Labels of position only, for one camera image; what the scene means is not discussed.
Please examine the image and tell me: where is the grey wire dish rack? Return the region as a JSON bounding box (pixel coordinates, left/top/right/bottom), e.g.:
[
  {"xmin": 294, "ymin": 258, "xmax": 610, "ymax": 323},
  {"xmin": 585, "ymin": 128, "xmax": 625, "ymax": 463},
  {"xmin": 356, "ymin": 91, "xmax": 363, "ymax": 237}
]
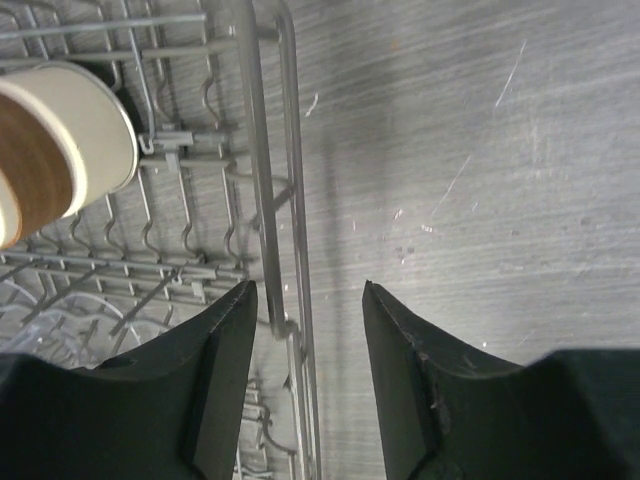
[{"xmin": 1, "ymin": 1, "xmax": 322, "ymax": 479}]

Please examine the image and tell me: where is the beige brown travel cup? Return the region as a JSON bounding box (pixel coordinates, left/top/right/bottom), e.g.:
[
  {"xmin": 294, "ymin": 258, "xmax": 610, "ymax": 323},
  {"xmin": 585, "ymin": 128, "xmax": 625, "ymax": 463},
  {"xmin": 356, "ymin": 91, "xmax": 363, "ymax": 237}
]
[{"xmin": 1, "ymin": 61, "xmax": 140, "ymax": 248}]

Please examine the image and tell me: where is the clear cup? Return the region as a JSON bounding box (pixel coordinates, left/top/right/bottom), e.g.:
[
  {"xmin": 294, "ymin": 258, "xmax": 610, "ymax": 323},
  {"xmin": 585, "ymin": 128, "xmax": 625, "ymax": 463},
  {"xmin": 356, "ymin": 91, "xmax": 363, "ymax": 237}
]
[{"xmin": 0, "ymin": 279, "xmax": 171, "ymax": 371}]

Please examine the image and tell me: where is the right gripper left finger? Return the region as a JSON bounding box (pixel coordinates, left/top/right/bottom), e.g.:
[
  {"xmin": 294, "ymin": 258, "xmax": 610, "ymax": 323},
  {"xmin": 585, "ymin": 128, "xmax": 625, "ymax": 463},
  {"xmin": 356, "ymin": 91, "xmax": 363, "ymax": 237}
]
[{"xmin": 1, "ymin": 281, "xmax": 258, "ymax": 479}]

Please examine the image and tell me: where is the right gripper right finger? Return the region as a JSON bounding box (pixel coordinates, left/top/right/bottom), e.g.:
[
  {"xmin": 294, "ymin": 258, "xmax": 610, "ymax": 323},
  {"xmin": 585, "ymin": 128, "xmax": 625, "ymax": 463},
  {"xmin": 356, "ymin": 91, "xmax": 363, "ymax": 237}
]
[{"xmin": 362, "ymin": 282, "xmax": 639, "ymax": 479}]

